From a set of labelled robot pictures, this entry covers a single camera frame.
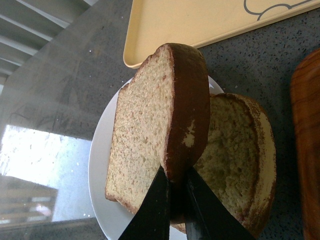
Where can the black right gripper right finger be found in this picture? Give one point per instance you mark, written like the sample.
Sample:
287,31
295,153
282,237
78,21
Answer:
206,218

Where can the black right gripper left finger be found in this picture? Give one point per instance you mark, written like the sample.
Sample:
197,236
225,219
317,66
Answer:
152,220

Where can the white round plate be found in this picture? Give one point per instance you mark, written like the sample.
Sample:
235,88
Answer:
111,216

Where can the bread slice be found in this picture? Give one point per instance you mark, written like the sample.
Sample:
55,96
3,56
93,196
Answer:
162,119
239,161

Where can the brown wooden tray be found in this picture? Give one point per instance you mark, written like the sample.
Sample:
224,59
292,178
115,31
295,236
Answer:
305,102

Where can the yellow bear tray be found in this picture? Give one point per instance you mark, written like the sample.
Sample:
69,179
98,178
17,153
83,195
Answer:
198,23

